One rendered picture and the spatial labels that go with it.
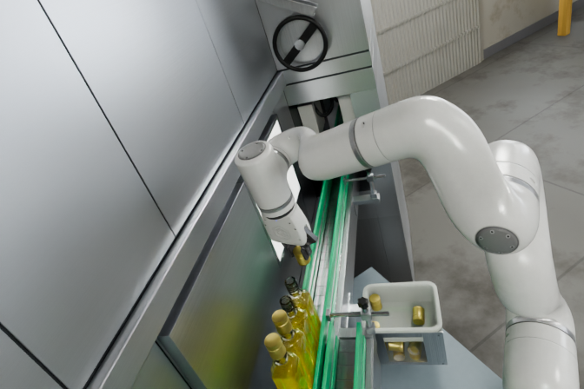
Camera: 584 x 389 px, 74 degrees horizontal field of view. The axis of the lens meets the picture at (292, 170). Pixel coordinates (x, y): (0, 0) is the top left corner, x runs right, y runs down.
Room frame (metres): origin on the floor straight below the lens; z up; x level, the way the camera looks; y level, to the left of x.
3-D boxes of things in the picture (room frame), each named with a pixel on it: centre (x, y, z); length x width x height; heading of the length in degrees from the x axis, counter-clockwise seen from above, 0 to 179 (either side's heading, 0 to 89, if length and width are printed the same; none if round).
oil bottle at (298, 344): (0.60, 0.13, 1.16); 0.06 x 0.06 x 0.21; 70
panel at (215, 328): (0.92, 0.16, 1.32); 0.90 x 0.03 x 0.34; 160
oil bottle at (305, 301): (0.71, 0.09, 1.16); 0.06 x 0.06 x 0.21; 71
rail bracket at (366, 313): (0.70, -0.04, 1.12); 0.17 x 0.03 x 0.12; 70
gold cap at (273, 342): (0.54, 0.15, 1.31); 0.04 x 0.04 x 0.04
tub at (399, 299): (0.77, -0.17, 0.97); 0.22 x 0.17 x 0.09; 70
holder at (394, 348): (0.78, -0.15, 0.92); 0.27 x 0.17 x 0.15; 70
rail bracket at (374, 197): (1.30, -0.26, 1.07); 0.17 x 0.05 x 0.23; 70
